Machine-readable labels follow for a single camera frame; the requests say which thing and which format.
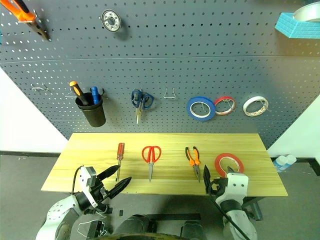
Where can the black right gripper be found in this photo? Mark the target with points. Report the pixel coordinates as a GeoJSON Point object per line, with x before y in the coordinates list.
{"type": "Point", "coordinates": [221, 183]}

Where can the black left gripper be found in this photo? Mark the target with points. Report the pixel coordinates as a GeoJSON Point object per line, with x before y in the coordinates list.
{"type": "Point", "coordinates": [100, 191]}

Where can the wide red tape roll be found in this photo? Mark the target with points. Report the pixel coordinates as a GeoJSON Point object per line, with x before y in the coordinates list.
{"type": "Point", "coordinates": [217, 163]}

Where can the small orange needle-nose pliers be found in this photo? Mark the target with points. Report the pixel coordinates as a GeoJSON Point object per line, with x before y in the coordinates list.
{"type": "Point", "coordinates": [192, 162]}

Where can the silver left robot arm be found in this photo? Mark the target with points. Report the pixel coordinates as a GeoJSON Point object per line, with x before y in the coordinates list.
{"type": "Point", "coordinates": [57, 212]}

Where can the grey metal pegboard panel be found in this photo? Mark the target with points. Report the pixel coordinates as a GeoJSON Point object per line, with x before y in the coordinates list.
{"type": "Point", "coordinates": [175, 50]}

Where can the small black floor piece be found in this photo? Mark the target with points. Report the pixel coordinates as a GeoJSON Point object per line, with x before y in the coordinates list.
{"type": "Point", "coordinates": [121, 213]}

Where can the dark grey rounded shell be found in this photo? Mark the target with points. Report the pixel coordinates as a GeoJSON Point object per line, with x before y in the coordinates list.
{"type": "Point", "coordinates": [193, 228]}
{"type": "Point", "coordinates": [135, 225]}

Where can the blue tape roll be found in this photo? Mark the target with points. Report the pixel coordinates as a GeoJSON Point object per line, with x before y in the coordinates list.
{"type": "Point", "coordinates": [200, 119]}

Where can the white plastic bottle blue label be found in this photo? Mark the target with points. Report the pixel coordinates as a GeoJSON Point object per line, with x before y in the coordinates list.
{"type": "Point", "coordinates": [280, 165]}
{"type": "Point", "coordinates": [291, 160]}

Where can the black plastic cup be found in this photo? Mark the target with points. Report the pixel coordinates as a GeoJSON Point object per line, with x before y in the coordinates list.
{"type": "Point", "coordinates": [95, 115]}

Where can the thin red tape roll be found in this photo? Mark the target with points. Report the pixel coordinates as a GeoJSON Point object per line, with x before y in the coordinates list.
{"type": "Point", "coordinates": [224, 97]}

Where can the white tape roll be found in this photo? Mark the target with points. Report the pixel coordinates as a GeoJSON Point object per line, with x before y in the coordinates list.
{"type": "Point", "coordinates": [255, 97]}

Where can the round silver metal disc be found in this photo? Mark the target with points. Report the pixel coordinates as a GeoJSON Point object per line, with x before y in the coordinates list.
{"type": "Point", "coordinates": [117, 25]}

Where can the blue foam block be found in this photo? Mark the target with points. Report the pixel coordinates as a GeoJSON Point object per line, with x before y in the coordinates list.
{"type": "Point", "coordinates": [290, 27]}

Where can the silver metal bowl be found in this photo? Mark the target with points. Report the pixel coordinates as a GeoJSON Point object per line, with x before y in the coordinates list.
{"type": "Point", "coordinates": [310, 12]}

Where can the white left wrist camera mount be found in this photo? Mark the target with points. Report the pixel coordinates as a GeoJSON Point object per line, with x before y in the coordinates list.
{"type": "Point", "coordinates": [85, 177]}

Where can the black metal table frame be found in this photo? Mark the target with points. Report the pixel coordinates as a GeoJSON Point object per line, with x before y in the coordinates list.
{"type": "Point", "coordinates": [175, 216]}

